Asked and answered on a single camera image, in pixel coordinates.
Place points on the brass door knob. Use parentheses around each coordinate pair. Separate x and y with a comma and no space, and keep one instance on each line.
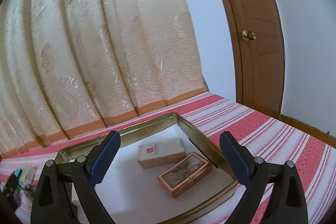
(248,35)

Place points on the gold metal tin box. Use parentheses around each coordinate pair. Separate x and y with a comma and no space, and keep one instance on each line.
(207,148)

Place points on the purple building block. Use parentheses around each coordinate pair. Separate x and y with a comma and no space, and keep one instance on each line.
(17,198)

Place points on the white wood-topped box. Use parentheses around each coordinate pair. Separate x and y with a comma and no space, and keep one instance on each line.
(159,153)

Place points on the red white striped cloth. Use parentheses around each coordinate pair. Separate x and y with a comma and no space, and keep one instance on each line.
(264,136)

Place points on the blue building block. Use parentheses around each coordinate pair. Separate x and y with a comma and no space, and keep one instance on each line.
(18,172)

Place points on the white paper tin liner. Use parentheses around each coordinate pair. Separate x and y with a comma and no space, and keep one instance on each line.
(131,194)

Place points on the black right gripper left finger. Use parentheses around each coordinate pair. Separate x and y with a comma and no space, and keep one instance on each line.
(52,203)

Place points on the copper framed picture box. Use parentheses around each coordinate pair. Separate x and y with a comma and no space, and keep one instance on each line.
(185,174)

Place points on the cream floral curtain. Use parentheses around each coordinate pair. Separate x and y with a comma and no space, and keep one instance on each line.
(69,67)

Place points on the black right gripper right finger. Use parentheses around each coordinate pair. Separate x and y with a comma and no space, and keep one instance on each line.
(287,203)

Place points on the brown wooden door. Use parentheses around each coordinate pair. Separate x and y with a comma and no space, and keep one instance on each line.
(260,63)

